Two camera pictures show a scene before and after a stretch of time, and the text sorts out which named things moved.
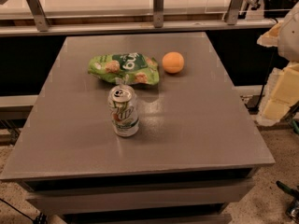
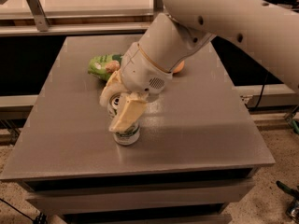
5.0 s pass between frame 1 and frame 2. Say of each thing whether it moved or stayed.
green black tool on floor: stayed
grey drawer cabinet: stayed
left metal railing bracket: stayed
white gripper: moved
